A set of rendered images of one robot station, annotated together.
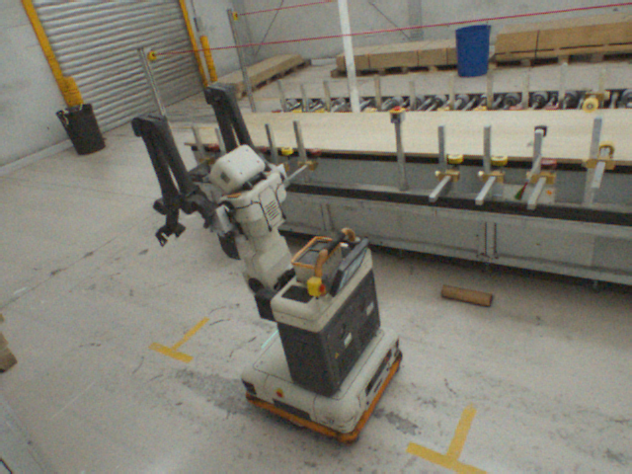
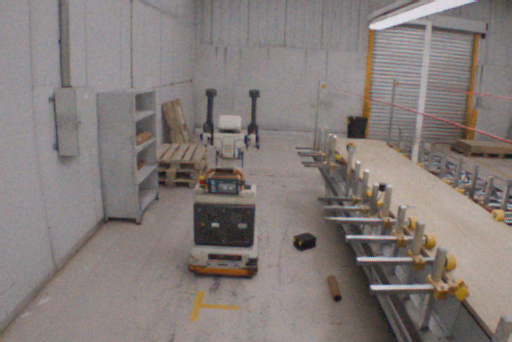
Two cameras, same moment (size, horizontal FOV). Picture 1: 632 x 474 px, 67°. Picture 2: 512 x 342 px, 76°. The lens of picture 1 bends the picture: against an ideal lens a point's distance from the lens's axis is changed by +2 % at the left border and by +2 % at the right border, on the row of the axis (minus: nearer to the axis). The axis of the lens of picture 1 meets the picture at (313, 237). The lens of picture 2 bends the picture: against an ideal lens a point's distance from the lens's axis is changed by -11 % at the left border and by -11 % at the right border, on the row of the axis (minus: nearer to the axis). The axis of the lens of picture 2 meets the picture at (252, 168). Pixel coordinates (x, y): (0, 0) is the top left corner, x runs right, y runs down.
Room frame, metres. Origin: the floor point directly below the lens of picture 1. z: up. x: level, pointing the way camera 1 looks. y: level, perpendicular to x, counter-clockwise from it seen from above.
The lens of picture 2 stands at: (0.16, -2.59, 1.83)
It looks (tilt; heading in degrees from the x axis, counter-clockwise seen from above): 15 degrees down; 53
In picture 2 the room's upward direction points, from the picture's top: 2 degrees clockwise
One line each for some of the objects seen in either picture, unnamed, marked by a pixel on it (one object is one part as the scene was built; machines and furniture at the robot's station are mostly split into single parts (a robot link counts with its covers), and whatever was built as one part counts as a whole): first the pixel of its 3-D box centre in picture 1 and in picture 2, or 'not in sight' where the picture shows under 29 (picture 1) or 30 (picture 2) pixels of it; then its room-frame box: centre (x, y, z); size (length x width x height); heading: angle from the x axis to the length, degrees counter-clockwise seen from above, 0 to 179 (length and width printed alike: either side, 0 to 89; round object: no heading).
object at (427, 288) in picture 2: not in sight; (410, 289); (1.51, -1.97, 0.95); 0.36 x 0.03 x 0.03; 142
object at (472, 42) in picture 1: (473, 50); not in sight; (7.89, -3.13, 0.36); 0.59 x 0.57 x 0.73; 142
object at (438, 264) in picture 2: not in sight; (431, 294); (1.64, -2.02, 0.89); 0.04 x 0.04 x 0.48; 52
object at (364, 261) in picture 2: not in sight; (405, 261); (1.72, -1.81, 0.95); 0.50 x 0.04 x 0.04; 142
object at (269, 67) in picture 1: (259, 71); (501, 147); (10.83, 0.42, 0.23); 2.41 x 0.77 x 0.17; 144
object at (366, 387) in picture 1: (377, 370); (225, 257); (1.72, -0.18, 0.23); 0.41 x 0.02 x 0.08; 142
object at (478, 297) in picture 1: (466, 295); (334, 288); (2.38, -0.89, 0.04); 0.30 x 0.08 x 0.08; 52
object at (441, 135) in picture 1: (442, 163); (355, 189); (2.56, -0.83, 0.90); 0.04 x 0.04 x 0.48; 52
